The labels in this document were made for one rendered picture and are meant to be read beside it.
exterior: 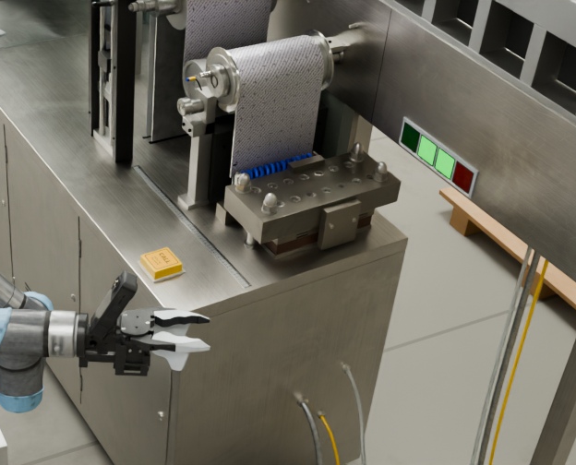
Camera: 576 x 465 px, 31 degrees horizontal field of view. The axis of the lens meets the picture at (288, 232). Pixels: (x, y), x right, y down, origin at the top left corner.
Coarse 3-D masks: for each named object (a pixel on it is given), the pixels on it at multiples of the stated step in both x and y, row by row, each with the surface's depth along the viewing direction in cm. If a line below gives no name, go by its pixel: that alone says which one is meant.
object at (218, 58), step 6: (318, 42) 244; (216, 54) 234; (324, 54) 243; (210, 60) 237; (216, 60) 235; (222, 60) 232; (324, 60) 243; (228, 66) 231; (324, 66) 243; (228, 72) 231; (324, 72) 244; (324, 78) 246; (234, 84) 231; (234, 90) 231; (228, 96) 234; (222, 102) 237; (228, 102) 235
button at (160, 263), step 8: (168, 248) 236; (144, 256) 232; (152, 256) 233; (160, 256) 233; (168, 256) 233; (144, 264) 232; (152, 264) 231; (160, 264) 231; (168, 264) 231; (176, 264) 232; (152, 272) 230; (160, 272) 230; (168, 272) 231; (176, 272) 233
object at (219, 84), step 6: (210, 66) 234; (216, 66) 232; (222, 66) 232; (216, 72) 232; (222, 72) 231; (210, 78) 235; (216, 78) 233; (222, 78) 231; (228, 78) 232; (210, 84) 236; (216, 84) 234; (222, 84) 231; (228, 84) 232; (210, 90) 237; (216, 90) 235; (222, 90) 232; (228, 90) 233; (216, 96) 235; (222, 96) 235
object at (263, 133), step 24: (312, 96) 245; (240, 120) 237; (264, 120) 241; (288, 120) 245; (312, 120) 250; (240, 144) 241; (264, 144) 245; (288, 144) 250; (312, 144) 255; (240, 168) 245
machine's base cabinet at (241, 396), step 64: (0, 128) 295; (0, 192) 311; (0, 256) 330; (64, 256) 278; (256, 320) 238; (320, 320) 252; (384, 320) 268; (64, 384) 309; (128, 384) 262; (192, 384) 237; (256, 384) 252; (320, 384) 268; (128, 448) 274; (192, 448) 251; (256, 448) 267
